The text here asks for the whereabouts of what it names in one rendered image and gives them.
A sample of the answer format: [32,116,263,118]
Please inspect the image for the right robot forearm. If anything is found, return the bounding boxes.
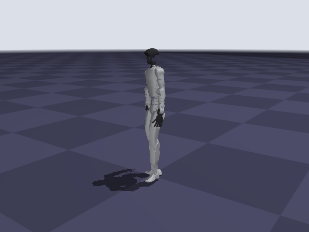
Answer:
[145,93,151,109]

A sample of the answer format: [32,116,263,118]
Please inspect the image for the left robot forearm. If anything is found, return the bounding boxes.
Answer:
[158,88,166,114]

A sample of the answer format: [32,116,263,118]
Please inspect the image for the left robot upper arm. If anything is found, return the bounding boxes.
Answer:
[154,68,165,95]

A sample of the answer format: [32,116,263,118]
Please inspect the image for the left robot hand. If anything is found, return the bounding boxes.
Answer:
[152,109,164,127]

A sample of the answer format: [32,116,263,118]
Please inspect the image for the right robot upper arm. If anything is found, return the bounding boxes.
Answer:
[144,71,148,94]

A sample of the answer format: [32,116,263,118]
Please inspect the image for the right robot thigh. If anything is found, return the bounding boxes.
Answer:
[144,110,159,143]

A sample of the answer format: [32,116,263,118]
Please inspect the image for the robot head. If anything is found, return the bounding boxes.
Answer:
[144,48,159,68]

